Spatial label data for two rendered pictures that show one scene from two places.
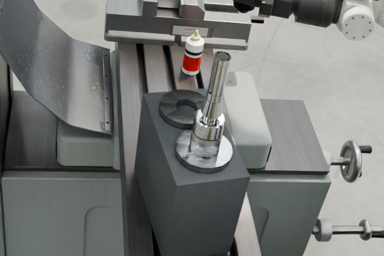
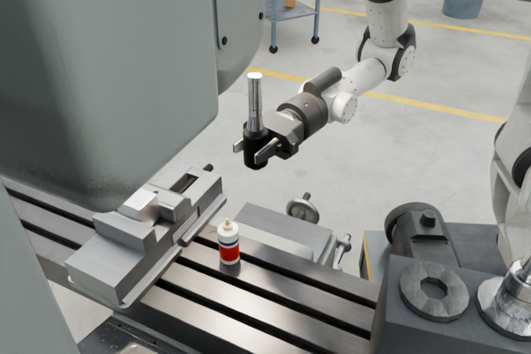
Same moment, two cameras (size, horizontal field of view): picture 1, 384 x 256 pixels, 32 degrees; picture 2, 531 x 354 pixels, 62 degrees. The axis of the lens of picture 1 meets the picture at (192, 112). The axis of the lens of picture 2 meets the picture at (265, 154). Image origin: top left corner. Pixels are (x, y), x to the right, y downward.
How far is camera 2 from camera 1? 0.93 m
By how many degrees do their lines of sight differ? 40
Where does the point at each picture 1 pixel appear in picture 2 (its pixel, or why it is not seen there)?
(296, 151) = (301, 239)
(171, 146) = (498, 337)
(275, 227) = not seen: hidden behind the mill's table
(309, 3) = (312, 117)
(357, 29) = (349, 111)
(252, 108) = (265, 239)
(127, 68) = (192, 314)
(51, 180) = not seen: outside the picture
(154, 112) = (428, 326)
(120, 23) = (130, 281)
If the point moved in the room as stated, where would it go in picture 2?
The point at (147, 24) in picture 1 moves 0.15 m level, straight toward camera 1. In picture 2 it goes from (152, 256) to (215, 291)
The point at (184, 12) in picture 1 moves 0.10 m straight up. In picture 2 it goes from (177, 215) to (171, 175)
